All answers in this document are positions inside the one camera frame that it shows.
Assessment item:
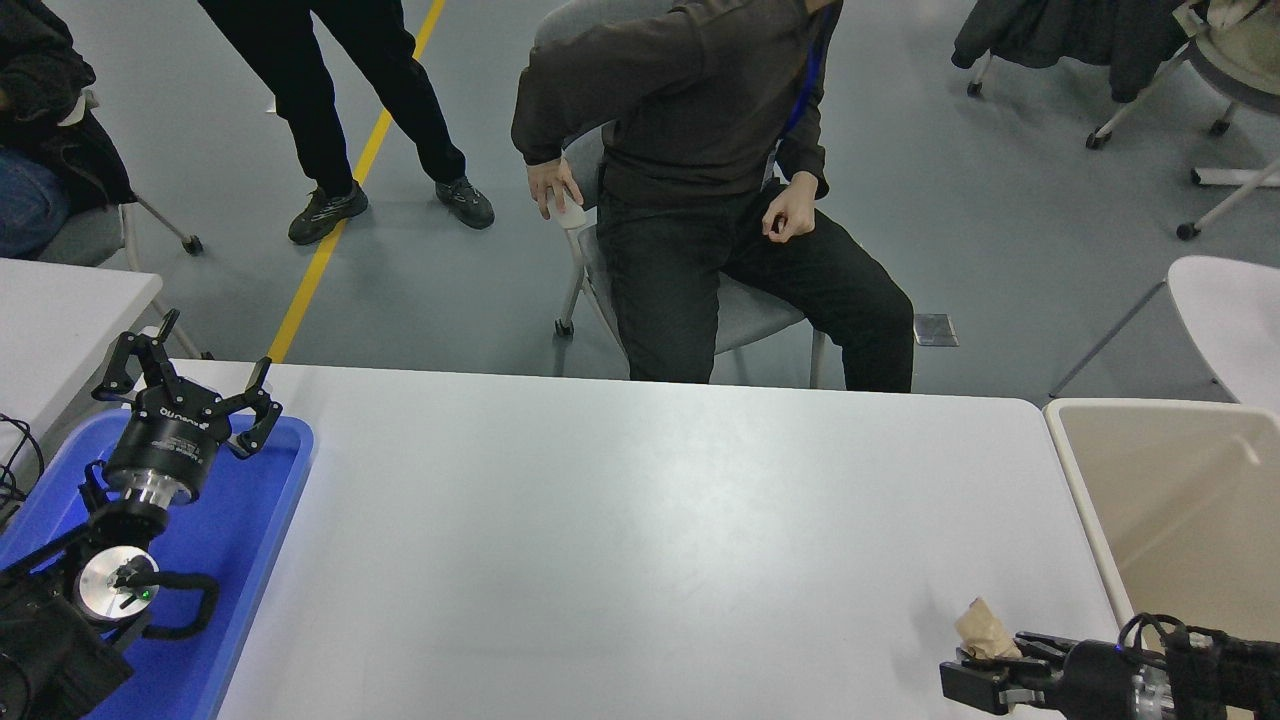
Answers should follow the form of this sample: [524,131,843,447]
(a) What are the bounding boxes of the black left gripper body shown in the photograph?
[100,385,234,501]

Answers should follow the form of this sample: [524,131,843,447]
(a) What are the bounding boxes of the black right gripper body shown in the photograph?
[1058,640,1151,720]

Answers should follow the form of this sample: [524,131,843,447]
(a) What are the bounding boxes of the tan paper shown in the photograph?
[953,597,1023,662]

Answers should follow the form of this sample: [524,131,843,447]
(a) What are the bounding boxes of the person's right hand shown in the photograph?
[527,157,584,221]

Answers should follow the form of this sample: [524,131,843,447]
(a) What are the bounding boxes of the person's left hand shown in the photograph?
[762,172,821,245]

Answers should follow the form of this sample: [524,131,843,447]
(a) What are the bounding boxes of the white side table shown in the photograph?
[0,258,164,471]

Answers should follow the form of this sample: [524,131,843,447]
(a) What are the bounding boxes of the blue plastic tray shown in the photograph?
[0,410,316,720]

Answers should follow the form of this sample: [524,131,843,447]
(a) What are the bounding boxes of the yellow floor tape line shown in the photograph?
[266,0,448,364]

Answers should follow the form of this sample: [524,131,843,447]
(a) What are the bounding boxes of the grey chair with white armrests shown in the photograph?
[533,0,831,389]
[40,88,208,361]

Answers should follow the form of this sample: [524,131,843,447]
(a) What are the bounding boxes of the large pale bin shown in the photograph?
[1042,396,1280,720]

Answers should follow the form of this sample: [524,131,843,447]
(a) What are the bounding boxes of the person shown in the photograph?
[0,0,138,259]
[510,0,916,393]
[197,0,496,246]

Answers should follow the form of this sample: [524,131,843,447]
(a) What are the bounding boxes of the white plastic chair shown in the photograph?
[1048,255,1280,411]

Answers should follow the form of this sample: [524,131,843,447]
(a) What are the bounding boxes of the white wheeled stand base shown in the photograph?
[1177,165,1280,242]

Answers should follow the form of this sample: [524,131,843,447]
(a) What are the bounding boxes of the grey wheeled chair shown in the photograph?
[967,0,1280,151]

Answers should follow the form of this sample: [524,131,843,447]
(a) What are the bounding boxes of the dark jacket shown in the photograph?
[952,0,1196,106]

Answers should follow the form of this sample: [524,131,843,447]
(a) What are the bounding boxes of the black cable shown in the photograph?
[0,415,46,526]

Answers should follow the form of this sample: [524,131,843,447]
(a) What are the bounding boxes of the blue lanyard with badge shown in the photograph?
[780,5,836,136]

